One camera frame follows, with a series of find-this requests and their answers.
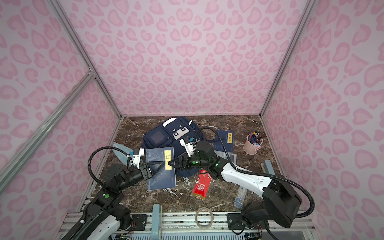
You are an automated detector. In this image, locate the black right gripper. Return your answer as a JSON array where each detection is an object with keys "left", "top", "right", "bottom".
[{"left": 168, "top": 152, "right": 210, "bottom": 173}]

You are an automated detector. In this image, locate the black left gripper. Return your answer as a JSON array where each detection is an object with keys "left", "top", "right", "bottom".
[{"left": 117, "top": 161, "right": 164, "bottom": 193}]

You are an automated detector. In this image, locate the blue book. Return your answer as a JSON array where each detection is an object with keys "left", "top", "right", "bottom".
[
  {"left": 214, "top": 130, "right": 235, "bottom": 155},
  {"left": 145, "top": 147, "right": 176, "bottom": 191}
]

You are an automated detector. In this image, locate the navy blue student backpack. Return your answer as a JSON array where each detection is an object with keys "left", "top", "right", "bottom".
[{"left": 142, "top": 117, "right": 201, "bottom": 178}]

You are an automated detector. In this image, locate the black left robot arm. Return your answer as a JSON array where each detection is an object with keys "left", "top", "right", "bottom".
[{"left": 63, "top": 146, "right": 165, "bottom": 240}]

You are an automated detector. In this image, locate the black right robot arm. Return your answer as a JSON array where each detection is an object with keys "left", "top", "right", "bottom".
[{"left": 175, "top": 130, "right": 316, "bottom": 228}]

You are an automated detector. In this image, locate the red rectangular box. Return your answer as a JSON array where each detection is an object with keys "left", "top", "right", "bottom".
[{"left": 191, "top": 170, "right": 212, "bottom": 200}]

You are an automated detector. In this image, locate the light blue calculator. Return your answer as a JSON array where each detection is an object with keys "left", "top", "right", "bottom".
[{"left": 229, "top": 153, "right": 237, "bottom": 165}]

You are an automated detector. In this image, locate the light blue pencil pouch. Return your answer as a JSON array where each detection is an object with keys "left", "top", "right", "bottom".
[{"left": 113, "top": 143, "right": 133, "bottom": 166}]

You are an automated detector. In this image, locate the pink pen holder cup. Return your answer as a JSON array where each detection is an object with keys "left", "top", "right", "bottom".
[{"left": 243, "top": 131, "right": 263, "bottom": 155}]

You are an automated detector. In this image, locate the clear plastic pen case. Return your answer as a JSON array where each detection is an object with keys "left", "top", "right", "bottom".
[{"left": 234, "top": 187, "right": 247, "bottom": 209}]

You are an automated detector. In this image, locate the clear tape roll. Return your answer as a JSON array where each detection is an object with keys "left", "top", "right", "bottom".
[{"left": 195, "top": 207, "right": 214, "bottom": 229}]

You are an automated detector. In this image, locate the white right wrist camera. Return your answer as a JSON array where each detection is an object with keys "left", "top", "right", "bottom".
[{"left": 180, "top": 137, "right": 196, "bottom": 157}]

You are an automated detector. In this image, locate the teal ruler stand post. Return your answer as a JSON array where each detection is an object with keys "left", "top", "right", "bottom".
[{"left": 151, "top": 204, "right": 163, "bottom": 240}]

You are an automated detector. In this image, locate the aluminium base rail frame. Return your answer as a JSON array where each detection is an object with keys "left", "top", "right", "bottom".
[{"left": 55, "top": 210, "right": 319, "bottom": 240}]

